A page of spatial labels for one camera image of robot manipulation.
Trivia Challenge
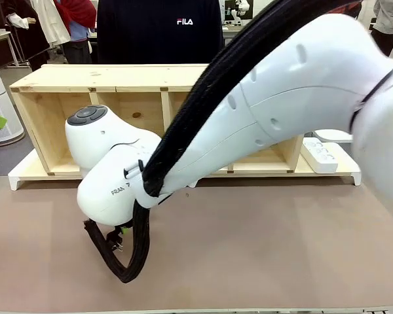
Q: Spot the black power plug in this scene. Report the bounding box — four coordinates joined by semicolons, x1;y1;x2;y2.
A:
105;230;125;253

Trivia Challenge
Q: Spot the grey-top metal-leg table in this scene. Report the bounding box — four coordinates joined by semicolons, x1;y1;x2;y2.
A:
0;27;22;67

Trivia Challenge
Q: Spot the mannequin in black coat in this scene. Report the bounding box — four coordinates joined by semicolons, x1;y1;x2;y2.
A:
2;0;50;71

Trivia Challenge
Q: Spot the white lab coat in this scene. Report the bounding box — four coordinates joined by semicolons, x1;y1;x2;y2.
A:
38;0;71;45

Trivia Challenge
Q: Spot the mannequin in red jacket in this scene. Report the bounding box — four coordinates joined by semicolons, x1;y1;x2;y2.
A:
54;0;98;65

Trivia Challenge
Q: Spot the wooden four-compartment shelf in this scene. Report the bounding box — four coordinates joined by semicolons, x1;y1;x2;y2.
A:
9;63;305;180

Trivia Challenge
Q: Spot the person in dark navy sweater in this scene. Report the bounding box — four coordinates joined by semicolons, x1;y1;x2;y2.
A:
96;0;225;65

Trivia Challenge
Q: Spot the white power strip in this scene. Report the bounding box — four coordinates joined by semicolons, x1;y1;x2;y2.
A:
300;137;339;174

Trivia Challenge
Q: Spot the white side table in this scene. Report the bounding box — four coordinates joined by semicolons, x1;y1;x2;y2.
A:
312;128;354;144

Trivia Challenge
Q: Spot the black monitor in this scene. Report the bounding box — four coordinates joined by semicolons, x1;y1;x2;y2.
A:
223;0;254;20

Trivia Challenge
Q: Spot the person in white shirt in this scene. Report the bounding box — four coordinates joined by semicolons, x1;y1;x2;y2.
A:
370;0;393;58

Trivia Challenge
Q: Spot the black braided cable sleeve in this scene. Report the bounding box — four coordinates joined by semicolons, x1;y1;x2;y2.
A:
84;0;365;284

